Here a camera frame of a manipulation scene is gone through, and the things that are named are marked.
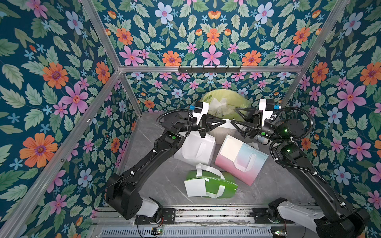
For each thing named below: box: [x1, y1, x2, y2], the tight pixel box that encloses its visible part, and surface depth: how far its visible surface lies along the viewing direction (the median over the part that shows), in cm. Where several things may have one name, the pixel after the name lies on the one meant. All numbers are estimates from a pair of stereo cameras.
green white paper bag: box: [184, 163, 239, 199], surface depth 66 cm
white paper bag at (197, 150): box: [173, 130, 217, 167], surface depth 83 cm
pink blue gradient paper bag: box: [214, 134, 269, 186], surface depth 78 cm
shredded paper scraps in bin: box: [208, 97, 235, 117], surface depth 100 cm
